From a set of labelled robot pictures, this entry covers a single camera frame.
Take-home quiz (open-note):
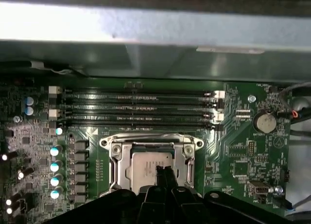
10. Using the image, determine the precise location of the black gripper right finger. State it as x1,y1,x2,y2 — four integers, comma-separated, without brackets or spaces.
165,165,296,224

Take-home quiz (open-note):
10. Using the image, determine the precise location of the silver USB port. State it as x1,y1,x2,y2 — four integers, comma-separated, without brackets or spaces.
247,181,270,196

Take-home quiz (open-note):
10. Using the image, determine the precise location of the round coin battery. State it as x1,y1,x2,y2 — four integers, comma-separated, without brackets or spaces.
252,109,277,135

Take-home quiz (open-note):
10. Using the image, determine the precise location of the CPU socket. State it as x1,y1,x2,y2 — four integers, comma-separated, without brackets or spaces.
99,132,205,198

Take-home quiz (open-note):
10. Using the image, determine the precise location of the grey black wire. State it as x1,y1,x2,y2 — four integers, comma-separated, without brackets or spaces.
276,81,311,120

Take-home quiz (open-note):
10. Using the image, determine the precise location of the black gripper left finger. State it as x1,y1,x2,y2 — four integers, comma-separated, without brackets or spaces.
45,165,169,224

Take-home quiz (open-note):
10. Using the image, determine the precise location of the black RAM slot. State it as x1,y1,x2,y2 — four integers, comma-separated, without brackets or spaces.
48,86,225,100
58,97,223,108
57,118,223,131
48,108,225,121

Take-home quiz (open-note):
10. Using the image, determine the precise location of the green motherboard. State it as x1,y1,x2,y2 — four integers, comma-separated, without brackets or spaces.
0,75,292,224

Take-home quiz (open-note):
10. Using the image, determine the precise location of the grey open PC case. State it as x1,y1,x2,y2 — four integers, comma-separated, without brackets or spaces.
0,0,311,224

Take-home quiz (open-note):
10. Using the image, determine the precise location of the silver CPU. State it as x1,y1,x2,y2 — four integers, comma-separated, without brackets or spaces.
125,144,178,189

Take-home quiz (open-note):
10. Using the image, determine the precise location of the wire locking lever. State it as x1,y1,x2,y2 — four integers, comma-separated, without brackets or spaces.
108,133,195,141

